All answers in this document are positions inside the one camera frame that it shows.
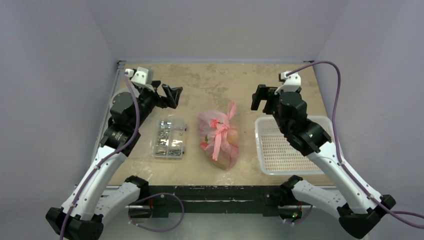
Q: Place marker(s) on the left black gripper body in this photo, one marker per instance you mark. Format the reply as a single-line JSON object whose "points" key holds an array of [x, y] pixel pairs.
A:
{"points": [[148, 100]]}

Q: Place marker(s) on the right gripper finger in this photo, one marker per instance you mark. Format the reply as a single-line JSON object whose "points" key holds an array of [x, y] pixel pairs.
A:
{"points": [[269, 106], [260, 94]]}

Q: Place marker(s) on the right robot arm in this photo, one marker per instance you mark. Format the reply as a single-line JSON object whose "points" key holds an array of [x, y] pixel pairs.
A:
{"points": [[358, 207]]}

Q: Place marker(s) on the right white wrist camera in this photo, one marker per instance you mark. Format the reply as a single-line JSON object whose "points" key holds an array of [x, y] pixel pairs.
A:
{"points": [[289, 83]]}

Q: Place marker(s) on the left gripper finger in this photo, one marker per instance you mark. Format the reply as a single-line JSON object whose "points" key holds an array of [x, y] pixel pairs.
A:
{"points": [[168, 93], [173, 96]]}

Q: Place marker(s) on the white perforated plastic basket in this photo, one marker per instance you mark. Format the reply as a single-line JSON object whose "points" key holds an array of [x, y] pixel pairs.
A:
{"points": [[275, 154]]}

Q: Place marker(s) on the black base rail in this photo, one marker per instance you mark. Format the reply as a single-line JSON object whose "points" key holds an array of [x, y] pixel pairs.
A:
{"points": [[269, 201]]}

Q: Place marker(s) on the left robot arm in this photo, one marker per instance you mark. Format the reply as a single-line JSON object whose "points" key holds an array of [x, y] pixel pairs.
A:
{"points": [[85, 213]]}

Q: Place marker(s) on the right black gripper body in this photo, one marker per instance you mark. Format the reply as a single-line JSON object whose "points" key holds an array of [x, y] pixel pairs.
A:
{"points": [[268, 101]]}

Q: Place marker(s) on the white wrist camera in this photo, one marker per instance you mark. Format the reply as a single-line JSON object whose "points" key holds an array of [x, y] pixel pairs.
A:
{"points": [[289, 83], [140, 77]]}

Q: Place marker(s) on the pink plastic bag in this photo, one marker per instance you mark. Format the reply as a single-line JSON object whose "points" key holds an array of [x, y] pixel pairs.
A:
{"points": [[213, 126]]}

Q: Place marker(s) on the orange fake fruit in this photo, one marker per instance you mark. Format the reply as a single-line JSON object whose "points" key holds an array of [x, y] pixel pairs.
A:
{"points": [[232, 137]]}

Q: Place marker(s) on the clear screw organizer box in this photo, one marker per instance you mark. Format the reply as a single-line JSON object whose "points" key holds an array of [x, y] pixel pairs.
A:
{"points": [[170, 139]]}

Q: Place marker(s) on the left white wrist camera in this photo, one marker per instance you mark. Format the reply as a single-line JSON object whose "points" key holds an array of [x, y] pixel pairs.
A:
{"points": [[140, 77]]}

